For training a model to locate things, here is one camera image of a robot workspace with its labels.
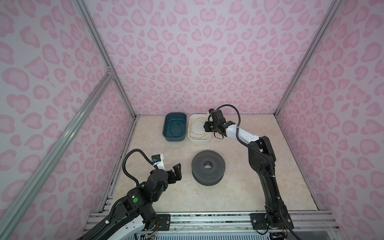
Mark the diagonal aluminium frame strut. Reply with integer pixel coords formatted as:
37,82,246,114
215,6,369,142
1,72,114,240

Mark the dark teal plastic bin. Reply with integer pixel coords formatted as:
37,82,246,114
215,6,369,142
163,112,187,142

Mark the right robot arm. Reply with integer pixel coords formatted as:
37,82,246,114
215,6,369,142
204,113,294,230

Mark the right aluminium frame strut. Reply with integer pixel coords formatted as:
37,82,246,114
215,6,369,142
274,0,344,118

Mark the left aluminium frame strut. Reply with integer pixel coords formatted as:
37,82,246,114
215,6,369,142
73,0,137,120

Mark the yellow cable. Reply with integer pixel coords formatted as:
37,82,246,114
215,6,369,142
190,117,209,140

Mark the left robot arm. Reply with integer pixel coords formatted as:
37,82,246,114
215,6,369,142
79,164,182,240

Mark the green cable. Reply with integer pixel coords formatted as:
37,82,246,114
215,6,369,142
167,119,184,135

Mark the white plastic tray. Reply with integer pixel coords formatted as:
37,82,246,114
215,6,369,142
187,114,212,145

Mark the dark grey cable spool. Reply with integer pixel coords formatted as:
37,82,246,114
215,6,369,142
191,150,226,186

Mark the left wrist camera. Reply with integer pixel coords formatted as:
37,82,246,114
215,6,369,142
151,154,165,170

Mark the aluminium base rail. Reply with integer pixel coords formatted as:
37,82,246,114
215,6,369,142
80,211,343,240

